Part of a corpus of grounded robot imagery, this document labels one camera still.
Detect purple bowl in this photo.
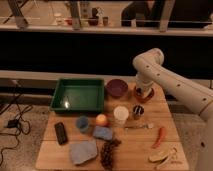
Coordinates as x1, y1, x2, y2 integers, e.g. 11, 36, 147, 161
105, 79, 128, 98

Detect red chili pepper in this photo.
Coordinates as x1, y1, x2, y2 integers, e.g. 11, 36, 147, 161
151, 127, 166, 148

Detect black remote control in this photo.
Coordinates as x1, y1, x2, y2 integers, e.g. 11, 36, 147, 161
54, 122, 68, 145

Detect dark metal can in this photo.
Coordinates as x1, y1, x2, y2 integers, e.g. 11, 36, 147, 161
133, 105, 144, 120

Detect red bowl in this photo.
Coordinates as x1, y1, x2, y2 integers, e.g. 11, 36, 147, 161
133, 87, 154, 103

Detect person in dark clothes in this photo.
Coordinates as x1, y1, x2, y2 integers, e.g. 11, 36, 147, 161
121, 0, 164, 27

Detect blue cup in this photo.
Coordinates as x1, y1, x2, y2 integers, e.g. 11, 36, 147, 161
76, 116, 90, 133

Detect blue sponge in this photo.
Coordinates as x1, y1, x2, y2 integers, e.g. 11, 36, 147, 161
93, 126, 113, 140

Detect grey blue cloth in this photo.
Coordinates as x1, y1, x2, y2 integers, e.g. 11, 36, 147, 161
70, 140, 98, 165

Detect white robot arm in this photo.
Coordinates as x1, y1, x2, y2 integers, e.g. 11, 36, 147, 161
133, 48, 213, 171

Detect metal spoon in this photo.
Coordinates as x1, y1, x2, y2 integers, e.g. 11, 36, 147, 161
124, 123, 154, 129

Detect white cup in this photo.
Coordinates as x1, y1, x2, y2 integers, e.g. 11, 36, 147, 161
113, 106, 129, 126

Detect black cable with adapter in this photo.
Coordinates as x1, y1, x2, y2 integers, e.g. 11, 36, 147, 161
0, 79, 34, 168

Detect orange apple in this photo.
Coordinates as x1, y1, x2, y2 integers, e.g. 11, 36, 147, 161
95, 114, 108, 126

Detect green plastic tray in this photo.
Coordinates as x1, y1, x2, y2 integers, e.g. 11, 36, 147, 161
50, 78, 104, 114

